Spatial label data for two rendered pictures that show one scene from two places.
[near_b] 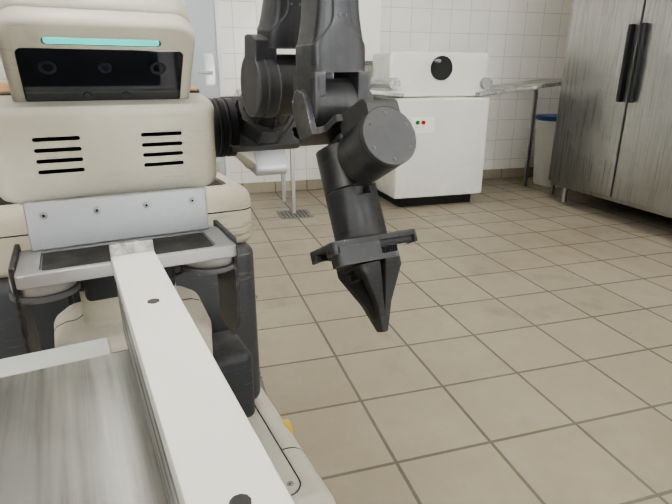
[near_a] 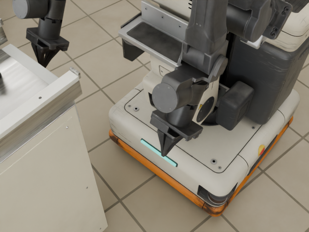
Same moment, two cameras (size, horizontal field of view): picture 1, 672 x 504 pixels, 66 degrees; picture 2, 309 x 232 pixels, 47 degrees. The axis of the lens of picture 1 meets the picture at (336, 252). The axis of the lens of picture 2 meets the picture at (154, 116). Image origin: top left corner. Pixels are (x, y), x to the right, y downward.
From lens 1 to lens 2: 70 cm
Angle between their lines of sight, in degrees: 61
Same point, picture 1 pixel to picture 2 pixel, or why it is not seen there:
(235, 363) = (228, 106)
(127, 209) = (173, 23)
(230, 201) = (286, 26)
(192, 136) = not seen: hidden behind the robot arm
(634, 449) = not seen: outside the picture
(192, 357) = (13, 120)
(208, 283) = (257, 59)
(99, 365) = not seen: hidden behind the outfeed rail
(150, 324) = (26, 104)
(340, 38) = (196, 34)
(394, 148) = (163, 104)
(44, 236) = (145, 15)
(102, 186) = (172, 6)
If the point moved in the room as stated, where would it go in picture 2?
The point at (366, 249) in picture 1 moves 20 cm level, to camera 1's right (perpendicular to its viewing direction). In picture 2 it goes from (161, 125) to (205, 208)
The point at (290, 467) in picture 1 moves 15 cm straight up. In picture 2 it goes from (229, 163) to (236, 141)
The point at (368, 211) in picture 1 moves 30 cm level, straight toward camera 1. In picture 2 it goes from (174, 113) to (26, 153)
